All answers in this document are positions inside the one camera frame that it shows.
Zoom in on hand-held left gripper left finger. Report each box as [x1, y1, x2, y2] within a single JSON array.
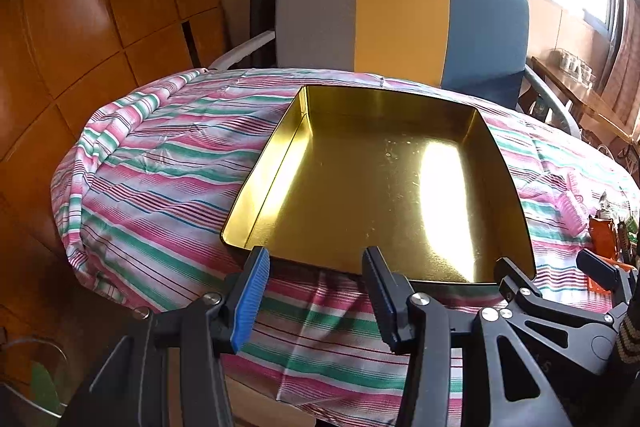
[[60, 246, 273, 427]]

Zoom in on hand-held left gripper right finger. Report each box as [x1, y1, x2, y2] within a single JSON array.
[[361, 246, 572, 427]]

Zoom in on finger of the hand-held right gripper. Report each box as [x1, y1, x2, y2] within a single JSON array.
[[494, 257, 618, 343], [576, 249, 640, 308]]

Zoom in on orange plastic basket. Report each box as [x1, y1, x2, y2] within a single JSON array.
[[585, 216, 625, 294]]

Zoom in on gold metal tin container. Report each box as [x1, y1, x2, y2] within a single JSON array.
[[219, 84, 537, 290]]

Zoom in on person's right forearm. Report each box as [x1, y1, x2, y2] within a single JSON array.
[[617, 299, 640, 363]]

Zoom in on pink green striped tablecloth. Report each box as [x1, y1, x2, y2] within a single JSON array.
[[50, 67, 640, 427]]

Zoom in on wooden side table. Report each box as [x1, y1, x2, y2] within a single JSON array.
[[530, 54, 636, 142]]

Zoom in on beige curtain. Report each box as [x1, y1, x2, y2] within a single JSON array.
[[597, 0, 640, 125]]

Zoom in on set of glass cups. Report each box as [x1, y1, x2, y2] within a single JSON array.
[[552, 48, 598, 88]]

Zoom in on grey bucket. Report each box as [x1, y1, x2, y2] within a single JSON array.
[[0, 339, 68, 427]]

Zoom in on grey yellow blue armchair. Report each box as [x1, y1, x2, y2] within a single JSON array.
[[207, 0, 583, 140]]

